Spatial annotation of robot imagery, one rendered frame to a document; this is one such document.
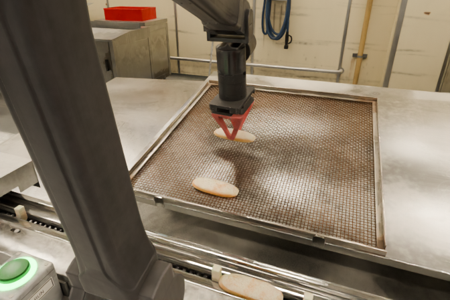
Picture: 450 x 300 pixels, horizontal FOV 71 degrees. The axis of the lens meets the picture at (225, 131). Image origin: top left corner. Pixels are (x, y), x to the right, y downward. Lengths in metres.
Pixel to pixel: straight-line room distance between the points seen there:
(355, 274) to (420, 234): 0.12
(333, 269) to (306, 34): 3.63
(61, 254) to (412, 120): 0.82
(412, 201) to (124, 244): 0.53
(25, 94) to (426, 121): 0.85
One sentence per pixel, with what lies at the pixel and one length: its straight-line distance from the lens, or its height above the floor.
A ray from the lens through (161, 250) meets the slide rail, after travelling 0.59.
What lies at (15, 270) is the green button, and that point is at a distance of 0.56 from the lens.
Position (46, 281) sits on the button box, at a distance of 0.57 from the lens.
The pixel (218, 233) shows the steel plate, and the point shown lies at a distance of 0.66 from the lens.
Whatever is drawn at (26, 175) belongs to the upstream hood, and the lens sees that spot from 0.81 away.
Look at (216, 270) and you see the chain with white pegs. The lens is 0.53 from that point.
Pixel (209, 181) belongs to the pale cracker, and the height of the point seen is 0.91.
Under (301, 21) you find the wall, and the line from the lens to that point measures 4.08.
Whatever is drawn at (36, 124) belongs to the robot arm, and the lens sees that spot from 0.23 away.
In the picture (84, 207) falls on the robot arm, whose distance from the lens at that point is 0.26.
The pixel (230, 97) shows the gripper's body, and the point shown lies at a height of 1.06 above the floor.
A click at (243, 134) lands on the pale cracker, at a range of 0.70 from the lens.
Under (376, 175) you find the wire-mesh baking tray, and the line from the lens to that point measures 0.70.
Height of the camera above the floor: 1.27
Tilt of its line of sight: 25 degrees down
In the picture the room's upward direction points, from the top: straight up
